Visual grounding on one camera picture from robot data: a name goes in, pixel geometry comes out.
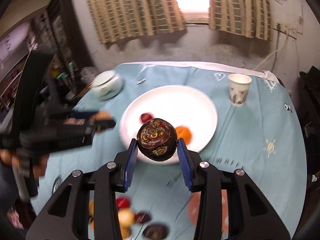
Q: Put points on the clear plastic bag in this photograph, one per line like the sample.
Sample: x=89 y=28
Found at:
x=87 y=74

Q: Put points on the printed paper cup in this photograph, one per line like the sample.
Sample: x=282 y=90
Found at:
x=238 y=90

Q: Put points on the dark purple plum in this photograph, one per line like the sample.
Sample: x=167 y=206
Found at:
x=142 y=217

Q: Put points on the small red round fruit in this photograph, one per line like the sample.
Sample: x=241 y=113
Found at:
x=145 y=117

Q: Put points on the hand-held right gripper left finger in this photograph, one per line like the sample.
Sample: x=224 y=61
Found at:
x=131 y=165

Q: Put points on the person's left hand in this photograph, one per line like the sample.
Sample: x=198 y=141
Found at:
x=40 y=170

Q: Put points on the light blue printed tablecloth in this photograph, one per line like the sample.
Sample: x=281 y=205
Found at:
x=250 y=142

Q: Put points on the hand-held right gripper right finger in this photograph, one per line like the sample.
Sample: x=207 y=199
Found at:
x=185 y=165

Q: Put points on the white ceramic lidded jar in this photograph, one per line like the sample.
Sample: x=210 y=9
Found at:
x=107 y=85

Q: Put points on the yellow round fruit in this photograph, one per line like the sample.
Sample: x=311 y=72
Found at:
x=126 y=217

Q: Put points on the dark cluttered cabinet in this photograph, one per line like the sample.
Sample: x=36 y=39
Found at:
x=62 y=17

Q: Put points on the green white bottle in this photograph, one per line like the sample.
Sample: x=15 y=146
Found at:
x=71 y=70

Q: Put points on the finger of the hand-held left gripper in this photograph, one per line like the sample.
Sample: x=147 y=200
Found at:
x=100 y=125
x=83 y=114

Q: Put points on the wall power outlet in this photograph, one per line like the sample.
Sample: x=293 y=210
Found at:
x=287 y=31

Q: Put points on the checked beige curtain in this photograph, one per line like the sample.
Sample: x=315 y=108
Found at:
x=240 y=7
x=132 y=10

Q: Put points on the black chair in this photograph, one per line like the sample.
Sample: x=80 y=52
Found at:
x=311 y=100

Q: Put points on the white round plate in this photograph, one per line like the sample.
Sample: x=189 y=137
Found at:
x=170 y=102

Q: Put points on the large orange mandarin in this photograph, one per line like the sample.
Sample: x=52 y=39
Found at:
x=193 y=208

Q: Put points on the red plum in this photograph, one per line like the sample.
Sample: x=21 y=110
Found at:
x=123 y=202

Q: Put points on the small orange mandarin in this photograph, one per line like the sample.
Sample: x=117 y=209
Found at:
x=185 y=133

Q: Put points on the dark purple passion fruit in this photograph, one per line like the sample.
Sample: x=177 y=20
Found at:
x=156 y=140

